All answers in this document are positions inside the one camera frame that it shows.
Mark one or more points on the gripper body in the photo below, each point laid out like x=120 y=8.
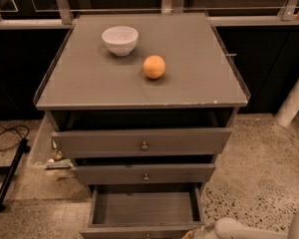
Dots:
x=207 y=233

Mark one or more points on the grey bottom drawer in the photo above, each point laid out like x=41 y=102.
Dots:
x=144 y=211

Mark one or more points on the grey drawer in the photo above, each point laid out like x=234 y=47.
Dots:
x=188 y=168
x=144 y=211
x=144 y=132

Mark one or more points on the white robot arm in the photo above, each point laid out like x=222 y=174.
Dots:
x=254 y=193

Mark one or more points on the grey middle drawer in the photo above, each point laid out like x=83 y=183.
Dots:
x=188 y=168

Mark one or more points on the grey drawer cabinet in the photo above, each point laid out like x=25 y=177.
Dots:
x=88 y=77

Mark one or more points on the grey top drawer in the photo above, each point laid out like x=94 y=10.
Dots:
x=144 y=132

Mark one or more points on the orange fruit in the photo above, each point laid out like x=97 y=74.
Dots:
x=154 y=67

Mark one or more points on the clear plastic bin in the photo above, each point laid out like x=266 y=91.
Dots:
x=44 y=154

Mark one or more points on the black stand leg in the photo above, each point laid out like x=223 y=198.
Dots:
x=23 y=147

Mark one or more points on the white ceramic bowl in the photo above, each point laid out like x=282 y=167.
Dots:
x=120 y=40

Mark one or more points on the metal window frame rail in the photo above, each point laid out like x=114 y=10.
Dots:
x=48 y=14

